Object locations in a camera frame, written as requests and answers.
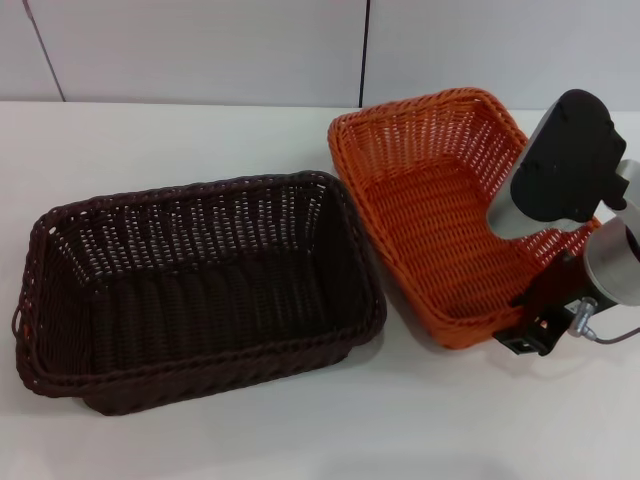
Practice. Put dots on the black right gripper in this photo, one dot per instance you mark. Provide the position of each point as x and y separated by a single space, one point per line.
562 295

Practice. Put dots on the orange woven basket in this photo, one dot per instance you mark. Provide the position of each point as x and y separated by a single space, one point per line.
425 220

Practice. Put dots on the dark brown woven basket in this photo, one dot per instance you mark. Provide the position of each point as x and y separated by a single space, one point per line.
200 300

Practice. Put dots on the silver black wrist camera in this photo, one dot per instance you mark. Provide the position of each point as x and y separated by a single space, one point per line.
560 165

